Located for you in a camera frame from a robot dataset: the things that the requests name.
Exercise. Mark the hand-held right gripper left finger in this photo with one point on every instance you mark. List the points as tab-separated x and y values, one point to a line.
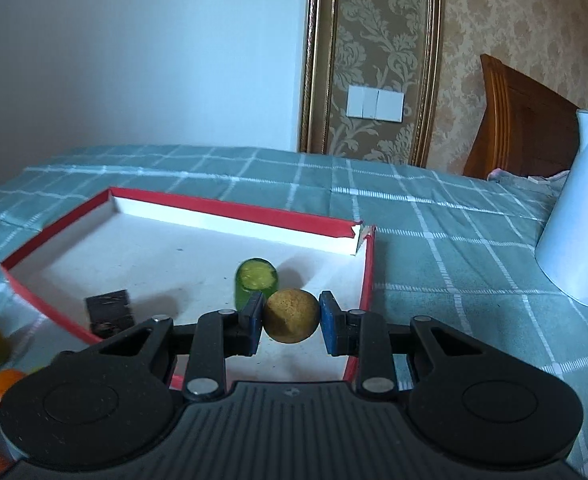
251	322

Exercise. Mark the white kettle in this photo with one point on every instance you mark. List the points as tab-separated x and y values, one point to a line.
579	220

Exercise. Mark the brown kiwi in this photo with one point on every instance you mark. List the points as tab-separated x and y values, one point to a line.
291	316

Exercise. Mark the red cardboard box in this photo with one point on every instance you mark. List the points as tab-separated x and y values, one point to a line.
174	255

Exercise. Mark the green cucumber piece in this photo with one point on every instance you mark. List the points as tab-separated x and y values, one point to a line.
256	277

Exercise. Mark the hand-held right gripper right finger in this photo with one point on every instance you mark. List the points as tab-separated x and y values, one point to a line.
330	325

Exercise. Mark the wooden headboard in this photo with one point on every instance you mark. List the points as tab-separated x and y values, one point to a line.
519	125

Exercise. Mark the dark eggplant piece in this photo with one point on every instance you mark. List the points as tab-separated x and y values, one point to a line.
109	310

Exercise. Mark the white wall switch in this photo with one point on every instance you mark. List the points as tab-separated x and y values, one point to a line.
375	102

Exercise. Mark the gold decorative wall frame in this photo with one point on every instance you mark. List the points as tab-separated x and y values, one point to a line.
316	60

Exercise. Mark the pink white cloth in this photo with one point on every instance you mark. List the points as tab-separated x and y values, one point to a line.
524	178

